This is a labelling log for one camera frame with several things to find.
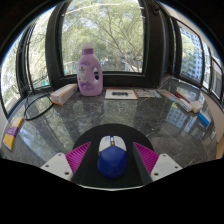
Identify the white card with dark print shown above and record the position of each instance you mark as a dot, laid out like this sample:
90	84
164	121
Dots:
120	94

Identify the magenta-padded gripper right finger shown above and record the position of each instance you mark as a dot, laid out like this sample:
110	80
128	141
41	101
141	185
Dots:
148	159

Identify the small white box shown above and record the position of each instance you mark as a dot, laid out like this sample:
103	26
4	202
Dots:
196	106

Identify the red book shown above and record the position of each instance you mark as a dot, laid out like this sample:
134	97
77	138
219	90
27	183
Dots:
184	96

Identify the purple detergent bottle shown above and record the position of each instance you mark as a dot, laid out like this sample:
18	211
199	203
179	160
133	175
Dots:
87	73

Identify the black round mouse pad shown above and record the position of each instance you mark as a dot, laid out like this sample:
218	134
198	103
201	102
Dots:
90	173

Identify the blue and white computer mouse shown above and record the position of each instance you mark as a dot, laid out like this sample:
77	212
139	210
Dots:
112	160

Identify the flat striped booklet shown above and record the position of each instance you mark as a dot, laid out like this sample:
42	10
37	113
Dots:
168	95

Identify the pale printed leaflet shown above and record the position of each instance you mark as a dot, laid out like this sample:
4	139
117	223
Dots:
148	93

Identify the orange and white carton box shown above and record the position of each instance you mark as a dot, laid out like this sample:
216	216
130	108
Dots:
63	94

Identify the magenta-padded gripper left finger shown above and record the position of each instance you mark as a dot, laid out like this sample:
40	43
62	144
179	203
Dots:
76	158

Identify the small blue box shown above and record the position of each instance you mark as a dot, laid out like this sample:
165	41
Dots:
204	118

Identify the yellow and purple book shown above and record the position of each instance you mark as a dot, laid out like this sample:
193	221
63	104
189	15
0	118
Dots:
12	132

